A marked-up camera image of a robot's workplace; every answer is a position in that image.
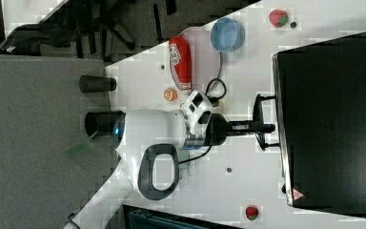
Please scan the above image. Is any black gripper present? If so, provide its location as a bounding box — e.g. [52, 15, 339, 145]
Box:
[204, 114, 275, 146]

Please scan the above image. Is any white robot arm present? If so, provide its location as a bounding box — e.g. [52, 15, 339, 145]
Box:
[63, 110, 275, 229]

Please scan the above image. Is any peeled toy banana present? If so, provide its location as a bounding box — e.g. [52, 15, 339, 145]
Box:
[217, 99, 225, 114]

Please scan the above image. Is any grey round plate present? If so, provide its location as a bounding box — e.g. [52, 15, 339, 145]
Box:
[169, 27, 222, 93]

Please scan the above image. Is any orange slice toy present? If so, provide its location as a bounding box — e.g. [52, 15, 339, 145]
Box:
[164, 88, 178, 101]

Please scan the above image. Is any red strawberry toy near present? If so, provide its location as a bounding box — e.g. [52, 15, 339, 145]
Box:
[245, 205, 259, 221]

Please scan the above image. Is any red strawberry toy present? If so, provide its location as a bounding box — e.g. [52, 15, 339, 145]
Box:
[245, 205, 259, 221]
[269, 10, 289, 28]

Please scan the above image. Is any blue bowl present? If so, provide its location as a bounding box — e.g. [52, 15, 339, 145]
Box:
[210, 17, 245, 52]

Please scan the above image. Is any red ketchup bottle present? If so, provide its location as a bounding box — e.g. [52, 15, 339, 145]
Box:
[169, 36, 192, 95]

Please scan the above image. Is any red strawberry toy far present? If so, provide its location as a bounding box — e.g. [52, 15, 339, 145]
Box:
[269, 10, 289, 28]

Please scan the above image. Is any black pan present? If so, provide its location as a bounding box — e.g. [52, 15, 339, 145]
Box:
[85, 111, 124, 136]

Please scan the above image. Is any grey cup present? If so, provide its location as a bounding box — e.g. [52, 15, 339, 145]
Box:
[79, 75, 117, 94]

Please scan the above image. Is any green spatula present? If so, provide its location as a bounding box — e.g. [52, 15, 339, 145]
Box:
[66, 132, 97, 158]

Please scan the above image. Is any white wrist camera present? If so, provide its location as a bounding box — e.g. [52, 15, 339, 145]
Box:
[180, 91, 213, 135]

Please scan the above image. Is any black cable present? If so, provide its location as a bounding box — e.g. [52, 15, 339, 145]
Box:
[177, 77, 228, 166]

